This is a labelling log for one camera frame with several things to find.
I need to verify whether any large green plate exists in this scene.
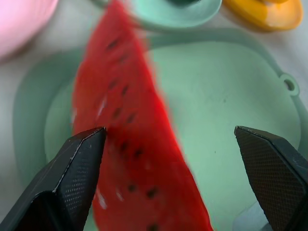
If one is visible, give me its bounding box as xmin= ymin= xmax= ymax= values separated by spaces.
xmin=13 ymin=26 xmax=308 ymax=231

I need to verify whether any yellow plate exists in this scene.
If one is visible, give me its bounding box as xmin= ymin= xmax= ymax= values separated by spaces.
xmin=222 ymin=0 xmax=304 ymax=33

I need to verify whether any pink plate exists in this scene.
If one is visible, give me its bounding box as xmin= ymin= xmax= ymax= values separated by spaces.
xmin=0 ymin=0 xmax=60 ymax=61

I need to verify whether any yellow toy food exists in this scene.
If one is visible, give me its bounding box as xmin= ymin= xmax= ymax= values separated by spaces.
xmin=225 ymin=0 xmax=293 ymax=24

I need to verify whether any red watermelon slice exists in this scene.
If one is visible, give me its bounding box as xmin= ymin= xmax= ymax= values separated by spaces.
xmin=71 ymin=0 xmax=215 ymax=231

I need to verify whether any small green plate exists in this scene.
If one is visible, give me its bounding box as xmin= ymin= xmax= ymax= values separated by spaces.
xmin=89 ymin=0 xmax=223 ymax=30

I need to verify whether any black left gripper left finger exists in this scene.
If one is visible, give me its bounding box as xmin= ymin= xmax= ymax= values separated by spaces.
xmin=0 ymin=127 xmax=107 ymax=231

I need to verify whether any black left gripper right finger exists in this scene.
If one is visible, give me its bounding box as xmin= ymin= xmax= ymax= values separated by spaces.
xmin=234 ymin=125 xmax=308 ymax=231

